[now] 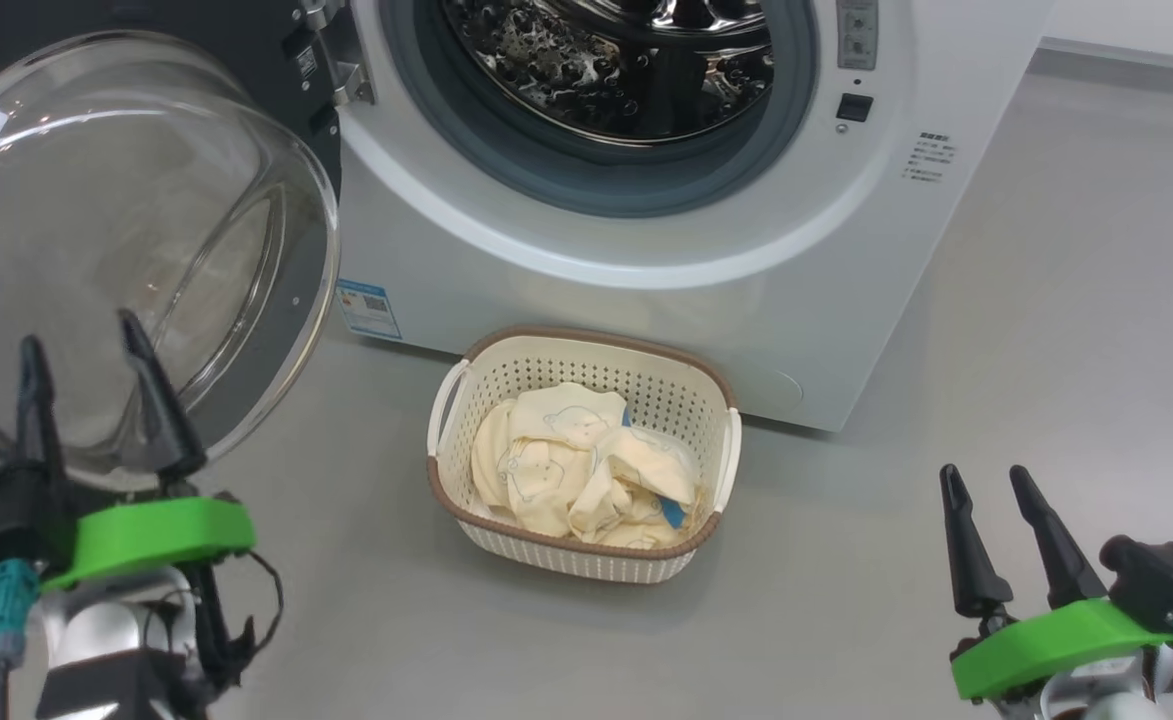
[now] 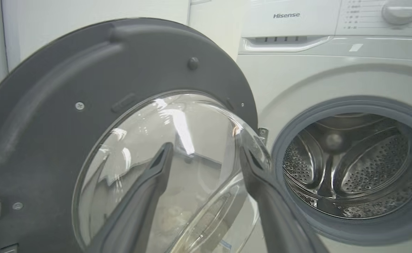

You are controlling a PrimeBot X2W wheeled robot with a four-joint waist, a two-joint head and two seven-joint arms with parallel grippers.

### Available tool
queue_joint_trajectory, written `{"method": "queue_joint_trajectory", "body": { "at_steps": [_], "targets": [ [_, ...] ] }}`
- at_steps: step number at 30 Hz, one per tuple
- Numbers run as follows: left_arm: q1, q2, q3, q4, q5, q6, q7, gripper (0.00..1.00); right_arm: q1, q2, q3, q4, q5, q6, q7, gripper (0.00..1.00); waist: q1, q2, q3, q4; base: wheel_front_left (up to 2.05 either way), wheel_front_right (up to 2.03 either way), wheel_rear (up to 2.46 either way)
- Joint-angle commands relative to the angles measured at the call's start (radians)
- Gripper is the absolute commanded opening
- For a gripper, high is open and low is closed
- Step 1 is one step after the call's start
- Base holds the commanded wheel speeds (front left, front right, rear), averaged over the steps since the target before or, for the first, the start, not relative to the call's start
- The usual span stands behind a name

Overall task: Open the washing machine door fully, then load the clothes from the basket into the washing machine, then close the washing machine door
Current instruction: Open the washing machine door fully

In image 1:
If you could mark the cream perforated laundry basket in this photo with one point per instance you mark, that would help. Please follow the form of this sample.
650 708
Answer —
586 560

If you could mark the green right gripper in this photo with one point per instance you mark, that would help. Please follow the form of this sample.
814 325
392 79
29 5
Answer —
1056 645

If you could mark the white front-load washing machine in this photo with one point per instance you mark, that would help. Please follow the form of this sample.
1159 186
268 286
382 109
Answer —
646 280

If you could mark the blue energy label sticker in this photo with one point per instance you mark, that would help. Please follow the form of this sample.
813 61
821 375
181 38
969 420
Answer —
366 310

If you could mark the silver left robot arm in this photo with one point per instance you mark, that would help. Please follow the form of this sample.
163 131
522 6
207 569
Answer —
96 640

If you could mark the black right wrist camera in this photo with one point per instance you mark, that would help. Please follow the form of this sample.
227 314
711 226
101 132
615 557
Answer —
1156 580

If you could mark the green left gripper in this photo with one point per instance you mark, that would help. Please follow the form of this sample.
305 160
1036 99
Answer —
156 530

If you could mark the cream garment with blue cuffs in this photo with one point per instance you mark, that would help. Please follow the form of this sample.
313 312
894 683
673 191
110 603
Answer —
646 470

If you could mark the cream bear-print garment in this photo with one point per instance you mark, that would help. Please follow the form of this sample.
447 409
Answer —
546 470

